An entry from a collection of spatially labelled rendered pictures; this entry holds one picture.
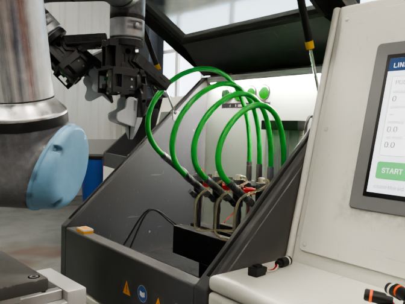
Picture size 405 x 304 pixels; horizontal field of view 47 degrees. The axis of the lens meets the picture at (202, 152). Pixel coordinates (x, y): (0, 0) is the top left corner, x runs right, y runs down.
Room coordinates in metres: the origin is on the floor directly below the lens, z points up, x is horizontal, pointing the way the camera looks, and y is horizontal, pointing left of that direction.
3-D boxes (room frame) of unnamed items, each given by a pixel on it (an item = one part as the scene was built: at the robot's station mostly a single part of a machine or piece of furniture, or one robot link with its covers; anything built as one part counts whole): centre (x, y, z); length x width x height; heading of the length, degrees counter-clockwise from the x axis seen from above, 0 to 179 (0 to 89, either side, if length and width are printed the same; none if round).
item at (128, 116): (0.99, 0.16, 1.28); 0.06 x 0.03 x 0.09; 130
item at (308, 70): (1.47, -0.20, 1.43); 0.54 x 0.03 x 0.02; 40
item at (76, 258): (1.15, 0.19, 0.87); 0.62 x 0.04 x 0.16; 40
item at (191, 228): (1.21, -0.07, 0.91); 0.34 x 0.10 x 0.15; 40
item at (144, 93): (1.00, 0.14, 1.32); 0.05 x 0.02 x 0.09; 40
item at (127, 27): (1.01, 0.17, 1.46); 0.08 x 0.08 x 0.05
